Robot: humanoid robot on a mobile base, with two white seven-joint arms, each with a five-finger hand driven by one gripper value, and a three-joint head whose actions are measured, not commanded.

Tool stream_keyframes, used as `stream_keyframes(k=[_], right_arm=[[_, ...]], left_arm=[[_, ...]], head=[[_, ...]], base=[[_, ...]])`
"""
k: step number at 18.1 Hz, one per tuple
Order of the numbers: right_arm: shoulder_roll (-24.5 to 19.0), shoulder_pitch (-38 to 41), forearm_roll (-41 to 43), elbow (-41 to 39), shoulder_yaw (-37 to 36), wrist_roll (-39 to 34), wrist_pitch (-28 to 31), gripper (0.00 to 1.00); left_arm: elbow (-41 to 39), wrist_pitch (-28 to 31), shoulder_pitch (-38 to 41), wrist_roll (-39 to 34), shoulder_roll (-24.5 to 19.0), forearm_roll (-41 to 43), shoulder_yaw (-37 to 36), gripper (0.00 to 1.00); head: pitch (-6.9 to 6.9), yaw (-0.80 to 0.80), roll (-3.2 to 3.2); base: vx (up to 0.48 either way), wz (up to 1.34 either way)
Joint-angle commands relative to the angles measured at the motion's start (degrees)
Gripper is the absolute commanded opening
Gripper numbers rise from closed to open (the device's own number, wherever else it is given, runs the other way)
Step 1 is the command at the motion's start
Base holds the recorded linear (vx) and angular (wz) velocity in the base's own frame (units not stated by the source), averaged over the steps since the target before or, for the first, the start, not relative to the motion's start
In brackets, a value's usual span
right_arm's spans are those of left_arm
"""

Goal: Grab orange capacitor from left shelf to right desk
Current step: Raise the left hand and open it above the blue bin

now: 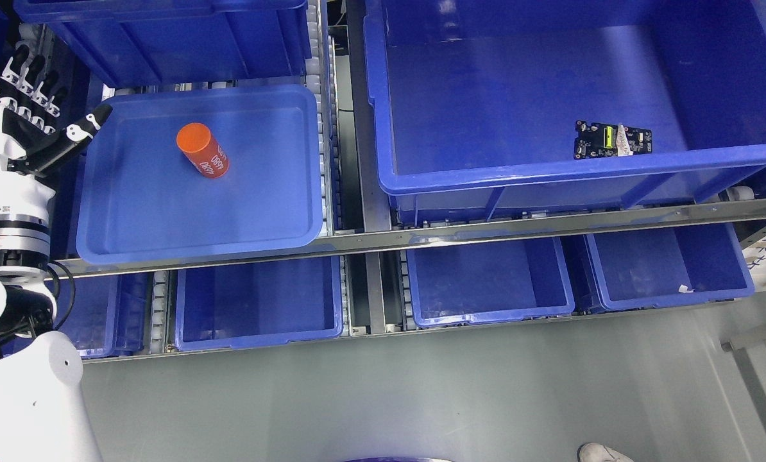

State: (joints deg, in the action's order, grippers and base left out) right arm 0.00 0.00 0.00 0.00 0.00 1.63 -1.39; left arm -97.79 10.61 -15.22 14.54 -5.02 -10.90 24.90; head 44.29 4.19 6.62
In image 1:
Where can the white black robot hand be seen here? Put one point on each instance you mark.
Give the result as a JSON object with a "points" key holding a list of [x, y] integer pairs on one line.
{"points": [[32, 148]]}

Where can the orange cylindrical capacitor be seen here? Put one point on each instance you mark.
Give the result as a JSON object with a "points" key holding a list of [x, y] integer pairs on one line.
{"points": [[201, 148]]}

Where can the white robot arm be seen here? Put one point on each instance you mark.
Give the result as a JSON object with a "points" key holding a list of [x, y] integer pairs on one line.
{"points": [[43, 414]]}

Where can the metal shelf rack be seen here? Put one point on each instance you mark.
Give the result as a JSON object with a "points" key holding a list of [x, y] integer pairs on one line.
{"points": [[383, 232]]}

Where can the blue bin top left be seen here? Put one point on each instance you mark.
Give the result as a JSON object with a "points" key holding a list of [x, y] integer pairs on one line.
{"points": [[143, 43]]}

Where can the blue shallow tray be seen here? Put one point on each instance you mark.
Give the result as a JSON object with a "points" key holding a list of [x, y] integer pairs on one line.
{"points": [[143, 200]]}

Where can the blue lower bin far left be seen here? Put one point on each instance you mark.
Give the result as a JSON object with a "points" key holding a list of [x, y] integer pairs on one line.
{"points": [[108, 313]]}

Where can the large blue bin right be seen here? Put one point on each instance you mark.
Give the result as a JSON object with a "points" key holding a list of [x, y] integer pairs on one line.
{"points": [[475, 103]]}

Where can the blue lower bin middle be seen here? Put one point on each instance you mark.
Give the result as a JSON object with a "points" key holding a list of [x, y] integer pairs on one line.
{"points": [[492, 282]]}

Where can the black circuit board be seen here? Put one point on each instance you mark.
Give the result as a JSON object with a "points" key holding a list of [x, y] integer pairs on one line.
{"points": [[600, 140]]}

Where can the blue lower bin right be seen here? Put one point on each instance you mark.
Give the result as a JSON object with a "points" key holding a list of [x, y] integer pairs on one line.
{"points": [[657, 268]]}

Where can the white sneaker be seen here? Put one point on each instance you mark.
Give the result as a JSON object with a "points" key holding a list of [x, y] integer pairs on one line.
{"points": [[596, 452]]}

